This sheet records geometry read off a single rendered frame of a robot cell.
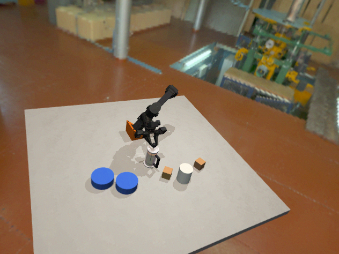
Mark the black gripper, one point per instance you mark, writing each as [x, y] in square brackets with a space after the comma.
[147, 132]

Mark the blue short cylinder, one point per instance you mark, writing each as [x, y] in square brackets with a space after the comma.
[126, 183]
[102, 178]

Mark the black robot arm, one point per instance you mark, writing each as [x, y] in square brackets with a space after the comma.
[152, 110]

